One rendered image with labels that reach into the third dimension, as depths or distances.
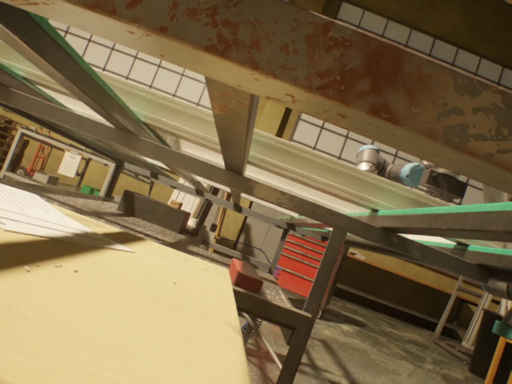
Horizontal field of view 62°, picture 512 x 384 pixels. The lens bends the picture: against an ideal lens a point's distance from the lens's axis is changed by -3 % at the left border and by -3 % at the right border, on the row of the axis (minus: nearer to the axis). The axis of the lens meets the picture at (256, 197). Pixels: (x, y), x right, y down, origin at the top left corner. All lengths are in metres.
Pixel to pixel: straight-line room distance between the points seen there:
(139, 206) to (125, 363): 1.72
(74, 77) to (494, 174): 0.52
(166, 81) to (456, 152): 9.50
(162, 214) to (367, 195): 1.17
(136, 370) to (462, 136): 0.20
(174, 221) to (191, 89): 7.70
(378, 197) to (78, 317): 0.77
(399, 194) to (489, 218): 0.45
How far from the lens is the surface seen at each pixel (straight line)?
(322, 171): 0.95
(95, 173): 9.59
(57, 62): 0.57
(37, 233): 0.56
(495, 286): 2.31
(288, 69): 0.18
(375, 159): 1.79
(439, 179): 1.41
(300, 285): 5.11
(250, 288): 0.98
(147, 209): 1.97
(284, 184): 1.36
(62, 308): 0.33
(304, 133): 9.37
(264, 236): 8.61
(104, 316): 0.34
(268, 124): 8.92
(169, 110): 0.97
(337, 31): 0.19
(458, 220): 0.64
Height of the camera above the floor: 0.74
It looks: 4 degrees up
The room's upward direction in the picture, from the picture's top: 21 degrees clockwise
